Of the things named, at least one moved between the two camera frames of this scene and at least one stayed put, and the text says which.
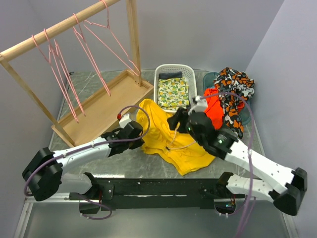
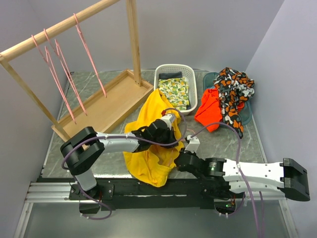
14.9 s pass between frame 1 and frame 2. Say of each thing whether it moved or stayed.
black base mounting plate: stayed
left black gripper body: moved
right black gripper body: moved
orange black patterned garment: stayed
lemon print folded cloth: stayed
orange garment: stayed
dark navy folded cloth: stayed
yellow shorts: moved
